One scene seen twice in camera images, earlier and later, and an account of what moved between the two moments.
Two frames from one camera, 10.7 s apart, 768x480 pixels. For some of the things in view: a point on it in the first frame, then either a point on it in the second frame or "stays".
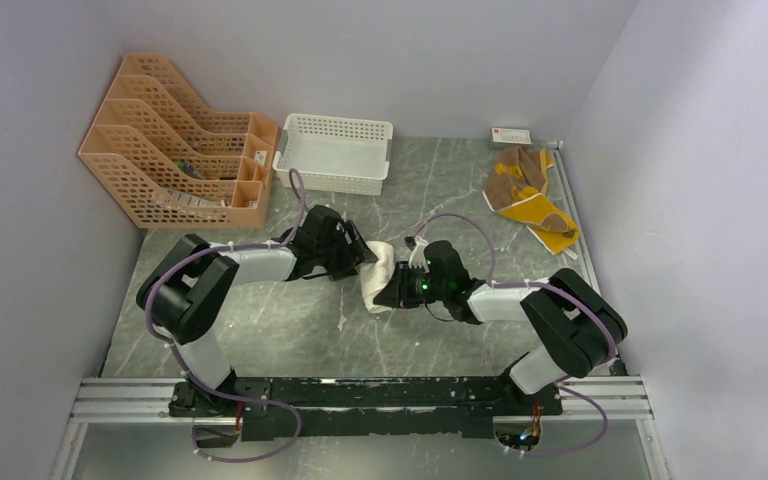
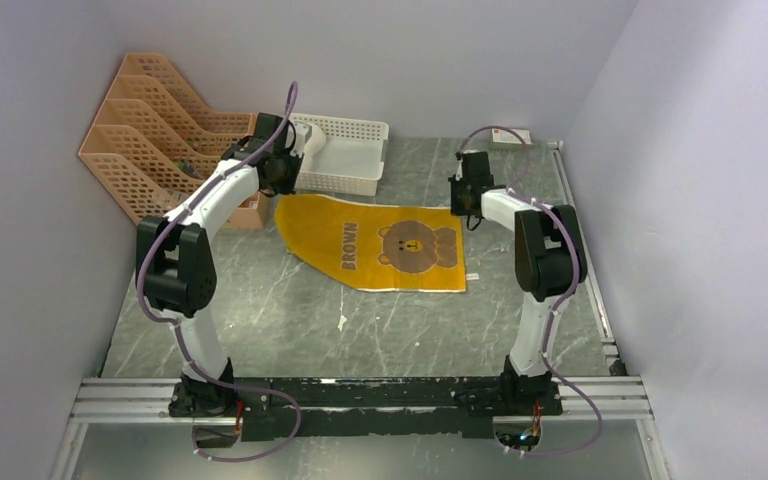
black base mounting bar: (299, 408) stays
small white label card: (510, 136) stays
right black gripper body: (418, 286) to (458, 188)
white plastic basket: (334, 155) stays
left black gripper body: (335, 256) to (288, 172)
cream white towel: (375, 274) to (313, 144)
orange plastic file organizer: (170, 161) stays
